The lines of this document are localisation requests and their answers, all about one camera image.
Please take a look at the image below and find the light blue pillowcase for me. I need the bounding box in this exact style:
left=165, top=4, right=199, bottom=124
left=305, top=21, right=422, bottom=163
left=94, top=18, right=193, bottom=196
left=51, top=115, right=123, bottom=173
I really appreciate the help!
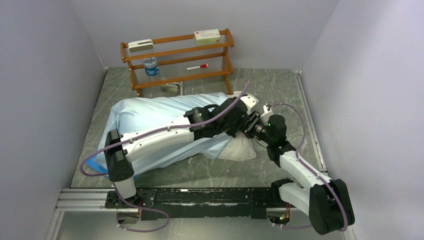
left=98, top=92, right=232, bottom=175

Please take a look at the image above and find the white eraser block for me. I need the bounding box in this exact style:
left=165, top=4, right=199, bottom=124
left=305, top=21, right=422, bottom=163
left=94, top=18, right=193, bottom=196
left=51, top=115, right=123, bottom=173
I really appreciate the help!
left=127, top=39, right=154, bottom=53

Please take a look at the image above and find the blue flat board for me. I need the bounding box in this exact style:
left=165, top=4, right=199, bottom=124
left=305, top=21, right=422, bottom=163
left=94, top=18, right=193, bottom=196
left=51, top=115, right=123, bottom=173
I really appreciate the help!
left=90, top=159, right=108, bottom=173

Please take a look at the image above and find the wooden shelf rack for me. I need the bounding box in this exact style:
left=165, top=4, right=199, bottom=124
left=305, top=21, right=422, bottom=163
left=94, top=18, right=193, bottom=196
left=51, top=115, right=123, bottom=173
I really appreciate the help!
left=119, top=28, right=235, bottom=97

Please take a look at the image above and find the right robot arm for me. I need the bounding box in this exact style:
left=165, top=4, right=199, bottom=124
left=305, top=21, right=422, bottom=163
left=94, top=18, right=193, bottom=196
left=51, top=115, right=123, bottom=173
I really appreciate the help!
left=242, top=111, right=355, bottom=235

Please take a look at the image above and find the small stapler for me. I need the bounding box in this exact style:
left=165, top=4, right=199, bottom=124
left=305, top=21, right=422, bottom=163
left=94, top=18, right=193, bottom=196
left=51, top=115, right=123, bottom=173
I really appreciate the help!
left=159, top=82, right=180, bottom=94

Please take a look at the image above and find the red capped white marker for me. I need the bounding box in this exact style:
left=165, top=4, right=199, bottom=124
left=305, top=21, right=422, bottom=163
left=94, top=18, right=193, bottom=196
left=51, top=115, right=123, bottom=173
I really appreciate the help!
left=186, top=63, right=209, bottom=71

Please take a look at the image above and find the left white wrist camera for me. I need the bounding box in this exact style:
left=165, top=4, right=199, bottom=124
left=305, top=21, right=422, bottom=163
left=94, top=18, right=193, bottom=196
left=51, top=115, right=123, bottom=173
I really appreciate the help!
left=240, top=94, right=259, bottom=114

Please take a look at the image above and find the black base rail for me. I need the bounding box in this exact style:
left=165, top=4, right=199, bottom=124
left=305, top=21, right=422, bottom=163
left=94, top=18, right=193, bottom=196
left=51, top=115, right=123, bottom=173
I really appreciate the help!
left=104, top=187, right=288, bottom=221

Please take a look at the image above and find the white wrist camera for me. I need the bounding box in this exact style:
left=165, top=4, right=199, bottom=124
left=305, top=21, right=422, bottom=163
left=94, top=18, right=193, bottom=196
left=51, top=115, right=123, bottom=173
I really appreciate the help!
left=260, top=104, right=274, bottom=122
left=240, top=94, right=259, bottom=114

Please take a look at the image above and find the aluminium table edge rail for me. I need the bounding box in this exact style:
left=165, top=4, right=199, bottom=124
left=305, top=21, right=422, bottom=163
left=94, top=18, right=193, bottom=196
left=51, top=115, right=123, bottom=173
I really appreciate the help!
left=292, top=70, right=328, bottom=176

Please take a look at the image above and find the white pillow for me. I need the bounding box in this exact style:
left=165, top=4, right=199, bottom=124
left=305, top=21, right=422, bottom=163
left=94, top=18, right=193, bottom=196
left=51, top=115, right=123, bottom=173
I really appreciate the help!
left=217, top=133, right=257, bottom=162

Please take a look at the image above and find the white box with red label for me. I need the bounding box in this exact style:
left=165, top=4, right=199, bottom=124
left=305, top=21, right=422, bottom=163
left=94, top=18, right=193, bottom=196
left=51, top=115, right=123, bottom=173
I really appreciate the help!
left=194, top=29, right=221, bottom=46

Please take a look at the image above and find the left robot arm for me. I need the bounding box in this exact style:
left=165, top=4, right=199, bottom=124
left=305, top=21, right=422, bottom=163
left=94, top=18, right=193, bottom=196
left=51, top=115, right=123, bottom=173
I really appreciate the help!
left=103, top=99, right=256, bottom=208

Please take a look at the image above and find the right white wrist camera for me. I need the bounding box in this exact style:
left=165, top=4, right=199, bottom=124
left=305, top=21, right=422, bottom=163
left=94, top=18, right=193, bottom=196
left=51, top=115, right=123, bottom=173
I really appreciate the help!
left=260, top=104, right=274, bottom=122

